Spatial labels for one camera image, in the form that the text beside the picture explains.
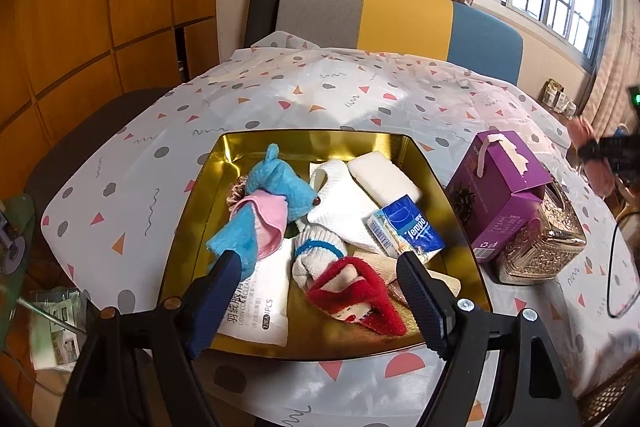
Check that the wooden wardrobe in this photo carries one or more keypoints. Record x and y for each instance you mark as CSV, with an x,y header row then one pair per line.
x,y
100,7

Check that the blue tissue pack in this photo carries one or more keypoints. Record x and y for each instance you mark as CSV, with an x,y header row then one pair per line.
x,y
405,227

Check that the printed plastic tablecloth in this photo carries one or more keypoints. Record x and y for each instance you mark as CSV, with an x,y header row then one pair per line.
x,y
350,82

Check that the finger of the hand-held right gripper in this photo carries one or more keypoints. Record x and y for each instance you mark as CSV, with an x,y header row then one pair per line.
x,y
597,149

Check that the black rolled mat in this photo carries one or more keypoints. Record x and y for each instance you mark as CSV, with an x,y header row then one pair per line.
x,y
262,2

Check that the white waffle cloth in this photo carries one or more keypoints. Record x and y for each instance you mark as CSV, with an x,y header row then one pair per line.
x,y
340,207

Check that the patterned hair scrunchie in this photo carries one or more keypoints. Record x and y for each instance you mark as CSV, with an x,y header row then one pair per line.
x,y
239,194

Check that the paper leaflets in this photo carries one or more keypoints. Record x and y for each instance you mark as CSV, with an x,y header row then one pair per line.
x,y
55,337

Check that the purple carton box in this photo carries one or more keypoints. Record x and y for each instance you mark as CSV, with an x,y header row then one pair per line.
x,y
500,187

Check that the gold tin tray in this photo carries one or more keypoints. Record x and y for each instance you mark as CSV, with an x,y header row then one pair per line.
x,y
310,147

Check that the red fluffy sock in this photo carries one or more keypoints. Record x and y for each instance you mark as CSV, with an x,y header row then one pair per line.
x,y
375,287

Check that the beige patterned curtain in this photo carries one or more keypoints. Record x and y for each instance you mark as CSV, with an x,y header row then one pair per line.
x,y
615,72

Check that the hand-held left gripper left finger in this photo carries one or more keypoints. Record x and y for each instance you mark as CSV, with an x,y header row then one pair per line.
x,y
215,307

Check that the wicker chair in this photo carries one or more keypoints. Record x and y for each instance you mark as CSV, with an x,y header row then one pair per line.
x,y
610,397

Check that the white sponge bar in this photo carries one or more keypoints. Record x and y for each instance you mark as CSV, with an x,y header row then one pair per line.
x,y
385,179

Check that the blue and pink plush sock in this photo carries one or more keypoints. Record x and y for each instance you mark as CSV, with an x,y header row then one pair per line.
x,y
280,179

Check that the pink knit roll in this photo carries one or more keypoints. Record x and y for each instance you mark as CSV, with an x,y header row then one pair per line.
x,y
582,129

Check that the small boxes on desk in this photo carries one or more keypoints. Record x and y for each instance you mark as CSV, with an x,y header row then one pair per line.
x,y
557,99

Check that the ornate metal tissue box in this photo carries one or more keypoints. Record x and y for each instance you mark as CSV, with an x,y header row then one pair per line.
x,y
545,247

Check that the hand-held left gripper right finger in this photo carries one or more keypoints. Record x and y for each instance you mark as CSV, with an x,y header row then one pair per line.
x,y
425,307

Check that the white wipes packet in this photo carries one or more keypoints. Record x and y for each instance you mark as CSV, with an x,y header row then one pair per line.
x,y
265,302

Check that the white striped sock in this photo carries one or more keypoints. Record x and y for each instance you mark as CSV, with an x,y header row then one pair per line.
x,y
315,252

